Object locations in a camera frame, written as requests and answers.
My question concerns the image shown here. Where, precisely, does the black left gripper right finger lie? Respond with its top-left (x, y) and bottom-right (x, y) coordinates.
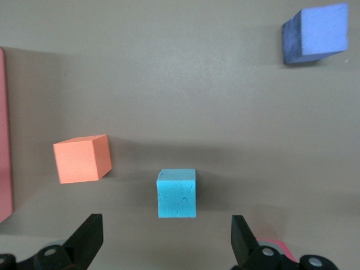
top-left (230, 214), bottom-right (336, 270)

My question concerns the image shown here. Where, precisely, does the light blue foam block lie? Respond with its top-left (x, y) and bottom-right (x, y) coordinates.
top-left (155, 168), bottom-right (197, 219)

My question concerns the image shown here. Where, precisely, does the red foam block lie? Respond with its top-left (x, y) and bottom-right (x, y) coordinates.
top-left (254, 237), bottom-right (297, 264)

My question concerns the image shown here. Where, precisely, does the brown table cloth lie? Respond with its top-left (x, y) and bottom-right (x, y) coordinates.
top-left (0, 0), bottom-right (360, 270)

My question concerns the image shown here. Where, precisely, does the orange foam block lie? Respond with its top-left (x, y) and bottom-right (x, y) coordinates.
top-left (52, 134), bottom-right (113, 185)

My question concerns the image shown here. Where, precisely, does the purple foam block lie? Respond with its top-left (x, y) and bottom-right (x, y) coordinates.
top-left (281, 2), bottom-right (350, 66)

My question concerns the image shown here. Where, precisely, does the pink plastic bin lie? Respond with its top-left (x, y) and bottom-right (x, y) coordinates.
top-left (0, 46), bottom-right (15, 224)

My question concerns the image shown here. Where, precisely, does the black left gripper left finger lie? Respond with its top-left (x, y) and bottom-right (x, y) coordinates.
top-left (0, 213), bottom-right (104, 270)

